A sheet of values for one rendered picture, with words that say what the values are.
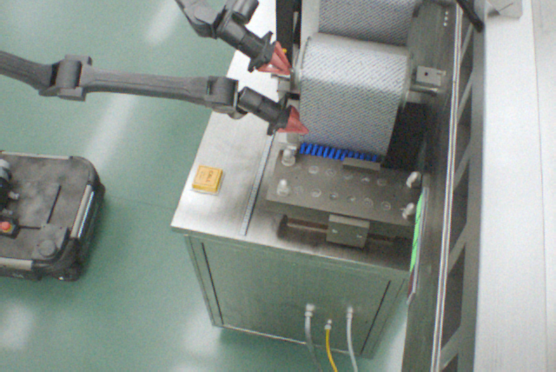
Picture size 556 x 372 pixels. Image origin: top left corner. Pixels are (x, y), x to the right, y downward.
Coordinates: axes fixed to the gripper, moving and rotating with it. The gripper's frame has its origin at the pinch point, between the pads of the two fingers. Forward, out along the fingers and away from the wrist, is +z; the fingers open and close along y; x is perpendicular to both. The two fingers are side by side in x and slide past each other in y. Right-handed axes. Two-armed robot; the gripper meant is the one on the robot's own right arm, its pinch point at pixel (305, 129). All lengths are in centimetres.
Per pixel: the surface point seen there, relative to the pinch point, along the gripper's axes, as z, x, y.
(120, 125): -38, -146, -66
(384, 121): 12.3, 17.6, 0.3
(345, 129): 7.1, 8.1, 0.3
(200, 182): -15.8, -26.7, 12.2
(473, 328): -1, 65, 67
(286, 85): -9.0, 1.4, -9.1
